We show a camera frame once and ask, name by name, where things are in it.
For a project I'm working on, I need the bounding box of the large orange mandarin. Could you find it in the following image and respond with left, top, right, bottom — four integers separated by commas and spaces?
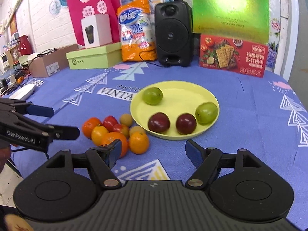
101, 131, 130, 159

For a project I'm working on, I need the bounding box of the dark red plum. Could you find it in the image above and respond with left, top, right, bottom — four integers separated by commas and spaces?
148, 112, 170, 134
175, 113, 197, 135

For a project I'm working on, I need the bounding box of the small orange kumquat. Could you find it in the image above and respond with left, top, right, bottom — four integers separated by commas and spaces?
91, 125, 109, 146

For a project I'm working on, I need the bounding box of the person left hand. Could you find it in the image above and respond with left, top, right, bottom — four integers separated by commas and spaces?
0, 146, 12, 173

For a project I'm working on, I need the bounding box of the white remote device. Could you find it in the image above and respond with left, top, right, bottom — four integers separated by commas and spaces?
9, 84, 35, 100

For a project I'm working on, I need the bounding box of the red cherry tomato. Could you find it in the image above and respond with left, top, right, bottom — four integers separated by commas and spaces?
102, 116, 118, 132

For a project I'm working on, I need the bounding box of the tan longan fruit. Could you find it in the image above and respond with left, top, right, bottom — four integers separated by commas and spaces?
119, 114, 134, 127

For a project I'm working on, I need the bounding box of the green plum near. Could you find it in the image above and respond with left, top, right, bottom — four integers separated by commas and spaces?
195, 102, 218, 125

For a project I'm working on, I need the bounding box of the green plum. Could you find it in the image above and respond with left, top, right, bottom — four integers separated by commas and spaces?
195, 102, 218, 125
142, 87, 163, 105

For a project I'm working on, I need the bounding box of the brown cardboard box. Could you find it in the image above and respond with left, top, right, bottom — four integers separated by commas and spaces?
29, 44, 78, 78

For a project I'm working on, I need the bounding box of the red kettle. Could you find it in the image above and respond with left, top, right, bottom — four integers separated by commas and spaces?
17, 35, 33, 56

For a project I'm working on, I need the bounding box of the green plum far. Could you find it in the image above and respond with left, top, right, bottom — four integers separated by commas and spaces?
142, 87, 163, 105

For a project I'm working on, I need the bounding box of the light green shoe box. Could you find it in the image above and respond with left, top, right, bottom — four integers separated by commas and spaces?
66, 42, 122, 69

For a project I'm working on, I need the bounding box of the white cup box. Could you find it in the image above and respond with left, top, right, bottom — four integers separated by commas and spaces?
81, 14, 112, 49

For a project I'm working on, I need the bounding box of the red cracker box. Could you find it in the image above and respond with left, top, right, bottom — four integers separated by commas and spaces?
199, 34, 268, 78

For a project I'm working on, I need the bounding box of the magenta paper bag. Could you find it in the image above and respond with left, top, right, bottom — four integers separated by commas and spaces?
67, 0, 121, 45

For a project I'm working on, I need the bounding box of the orange paper cup pack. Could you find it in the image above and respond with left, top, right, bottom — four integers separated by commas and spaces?
117, 0, 157, 62

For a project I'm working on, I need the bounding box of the black speaker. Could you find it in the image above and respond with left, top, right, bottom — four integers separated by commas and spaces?
155, 0, 193, 67

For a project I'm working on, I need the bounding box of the green gift box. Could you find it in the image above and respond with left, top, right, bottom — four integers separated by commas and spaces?
193, 0, 269, 44

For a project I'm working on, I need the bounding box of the black speaker cable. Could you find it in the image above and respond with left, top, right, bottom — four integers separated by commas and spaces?
139, 42, 167, 67

